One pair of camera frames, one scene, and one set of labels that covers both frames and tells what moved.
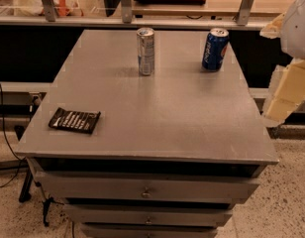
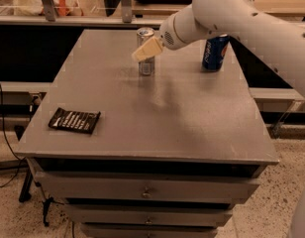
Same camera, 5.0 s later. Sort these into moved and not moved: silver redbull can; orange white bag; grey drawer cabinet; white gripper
Moved: white gripper
Not moved: silver redbull can; grey drawer cabinet; orange white bag
